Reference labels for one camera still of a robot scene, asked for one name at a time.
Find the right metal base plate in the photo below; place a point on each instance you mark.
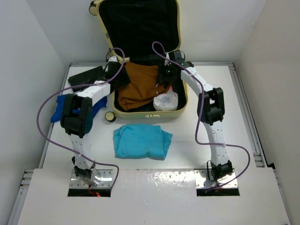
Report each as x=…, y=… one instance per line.
x=202, y=181

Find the black leather roll pouch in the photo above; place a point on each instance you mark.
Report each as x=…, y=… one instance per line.
x=87, y=77

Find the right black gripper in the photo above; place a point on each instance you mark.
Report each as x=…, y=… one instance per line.
x=162, y=69

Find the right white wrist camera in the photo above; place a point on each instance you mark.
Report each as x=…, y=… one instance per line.
x=167, y=60

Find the cream yellow hard-shell suitcase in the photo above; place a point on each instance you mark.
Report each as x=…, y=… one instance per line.
x=140, y=28

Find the metal base plate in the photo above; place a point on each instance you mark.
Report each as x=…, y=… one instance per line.
x=105, y=178
x=202, y=181

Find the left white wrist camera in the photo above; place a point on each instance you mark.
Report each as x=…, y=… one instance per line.
x=113, y=59

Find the white plastic-wrapped package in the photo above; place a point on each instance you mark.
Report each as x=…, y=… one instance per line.
x=166, y=102

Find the brown shorts with stripe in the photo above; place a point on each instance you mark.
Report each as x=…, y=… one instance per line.
x=143, y=87

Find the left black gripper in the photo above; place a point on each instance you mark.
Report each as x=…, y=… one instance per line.
x=124, y=79

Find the light blue t-shirt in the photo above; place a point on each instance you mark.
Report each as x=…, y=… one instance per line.
x=137, y=141

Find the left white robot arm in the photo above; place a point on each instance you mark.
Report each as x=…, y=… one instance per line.
x=77, y=119

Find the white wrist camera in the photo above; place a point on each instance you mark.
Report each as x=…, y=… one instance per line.
x=167, y=60
x=113, y=59

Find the dark blue cloth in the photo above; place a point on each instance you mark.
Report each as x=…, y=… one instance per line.
x=60, y=103

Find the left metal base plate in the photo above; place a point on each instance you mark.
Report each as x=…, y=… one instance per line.
x=105, y=178

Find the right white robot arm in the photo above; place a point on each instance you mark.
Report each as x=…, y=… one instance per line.
x=210, y=110

